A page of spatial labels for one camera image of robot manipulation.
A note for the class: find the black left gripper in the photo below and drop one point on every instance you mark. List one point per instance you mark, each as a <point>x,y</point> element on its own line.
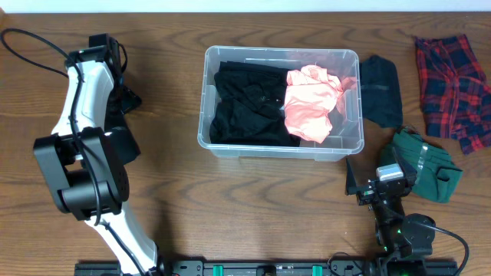
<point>128,101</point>

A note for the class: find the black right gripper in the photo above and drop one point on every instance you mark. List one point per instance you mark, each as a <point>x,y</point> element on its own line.
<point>353,186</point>

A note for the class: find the black banded cloth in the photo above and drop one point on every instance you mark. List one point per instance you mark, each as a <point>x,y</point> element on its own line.
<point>121,138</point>

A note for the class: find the salmon pink garment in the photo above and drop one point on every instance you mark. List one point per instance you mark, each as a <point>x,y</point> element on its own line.
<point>311,94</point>

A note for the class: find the large black garment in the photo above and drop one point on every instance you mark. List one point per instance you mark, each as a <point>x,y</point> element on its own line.
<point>249,111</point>

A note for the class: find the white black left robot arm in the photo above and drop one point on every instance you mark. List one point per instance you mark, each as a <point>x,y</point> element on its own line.
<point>83,159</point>

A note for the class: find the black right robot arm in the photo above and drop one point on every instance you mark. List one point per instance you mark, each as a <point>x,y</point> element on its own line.
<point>406,239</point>

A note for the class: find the green banded folded cloth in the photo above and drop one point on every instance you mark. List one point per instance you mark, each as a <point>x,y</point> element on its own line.
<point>437,175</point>

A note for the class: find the small black folded cloth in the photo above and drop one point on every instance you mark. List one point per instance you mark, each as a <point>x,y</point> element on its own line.
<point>380,92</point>

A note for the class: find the red plaid cloth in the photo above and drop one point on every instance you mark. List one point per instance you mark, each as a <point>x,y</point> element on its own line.
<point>454,92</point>

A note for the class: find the clear plastic storage bin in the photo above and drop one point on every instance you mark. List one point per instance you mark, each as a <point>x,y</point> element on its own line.
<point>347,135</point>

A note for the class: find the black mounting rail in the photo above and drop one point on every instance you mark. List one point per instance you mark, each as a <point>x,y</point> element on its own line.
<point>333,267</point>

